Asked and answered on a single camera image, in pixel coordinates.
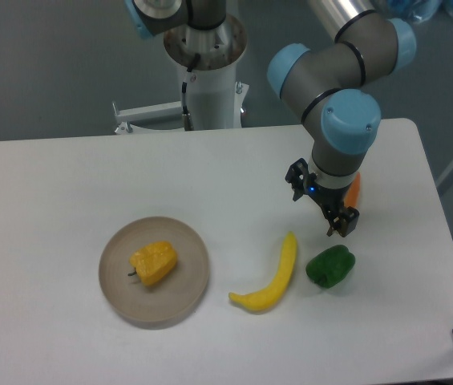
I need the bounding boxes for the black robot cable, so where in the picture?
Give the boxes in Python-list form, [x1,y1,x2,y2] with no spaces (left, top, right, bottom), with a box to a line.
[180,52,201,132]

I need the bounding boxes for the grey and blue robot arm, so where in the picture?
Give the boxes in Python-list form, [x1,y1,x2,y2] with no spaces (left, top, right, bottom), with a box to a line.
[126,1,417,236]

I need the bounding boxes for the yellow bell pepper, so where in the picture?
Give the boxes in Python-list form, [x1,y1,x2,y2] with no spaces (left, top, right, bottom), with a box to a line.
[128,241,178,287]

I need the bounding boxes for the beige round plate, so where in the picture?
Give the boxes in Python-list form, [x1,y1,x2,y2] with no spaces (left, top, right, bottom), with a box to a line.
[99,217,210,329]

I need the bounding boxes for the orange pepper half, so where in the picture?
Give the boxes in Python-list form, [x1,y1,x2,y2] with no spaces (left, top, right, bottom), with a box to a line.
[344,172,361,208]

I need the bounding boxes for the green bell pepper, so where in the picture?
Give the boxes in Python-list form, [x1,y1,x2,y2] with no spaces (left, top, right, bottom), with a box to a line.
[305,245,356,289]

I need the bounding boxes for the long yellow chili pepper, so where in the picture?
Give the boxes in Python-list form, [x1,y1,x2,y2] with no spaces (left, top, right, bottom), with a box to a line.
[229,232,297,312]

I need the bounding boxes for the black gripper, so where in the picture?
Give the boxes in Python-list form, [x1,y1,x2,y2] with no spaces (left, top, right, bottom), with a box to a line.
[285,158,359,237]

